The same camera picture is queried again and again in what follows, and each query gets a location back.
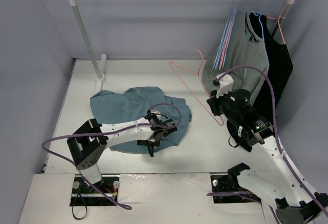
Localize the blue t shirt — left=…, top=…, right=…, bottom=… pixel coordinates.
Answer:
left=90, top=87, right=192, bottom=152

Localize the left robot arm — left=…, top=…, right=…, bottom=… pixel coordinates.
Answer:
left=67, top=112, right=177, bottom=193

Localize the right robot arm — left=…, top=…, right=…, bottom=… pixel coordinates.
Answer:
left=207, top=89, right=327, bottom=223

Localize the blue hanger holding tank top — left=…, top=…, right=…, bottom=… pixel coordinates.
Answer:
left=250, top=0, right=271, bottom=39

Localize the pink hanger at rack end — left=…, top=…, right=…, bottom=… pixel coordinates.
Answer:
left=267, top=0, right=291, bottom=45

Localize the grey sweatshirt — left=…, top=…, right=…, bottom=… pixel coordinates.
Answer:
left=201, top=12, right=270, bottom=104

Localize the black tank top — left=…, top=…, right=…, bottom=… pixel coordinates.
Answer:
left=237, top=14, right=293, bottom=122

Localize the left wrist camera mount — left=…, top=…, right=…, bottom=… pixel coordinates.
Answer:
left=147, top=110, right=161, bottom=119

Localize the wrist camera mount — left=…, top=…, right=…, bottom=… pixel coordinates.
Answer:
left=147, top=110, right=161, bottom=119
left=212, top=73, right=234, bottom=98

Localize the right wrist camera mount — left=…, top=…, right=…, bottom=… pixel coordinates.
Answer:
left=212, top=73, right=234, bottom=98

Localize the blue wire hanger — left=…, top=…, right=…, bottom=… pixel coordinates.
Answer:
left=212, top=0, right=237, bottom=70

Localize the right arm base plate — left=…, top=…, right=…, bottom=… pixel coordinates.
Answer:
left=210, top=174, right=261, bottom=204

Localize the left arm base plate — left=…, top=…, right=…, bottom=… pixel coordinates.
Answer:
left=70, top=175, right=120, bottom=207

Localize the black looped cable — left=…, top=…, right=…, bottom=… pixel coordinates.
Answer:
left=71, top=193, right=88, bottom=221

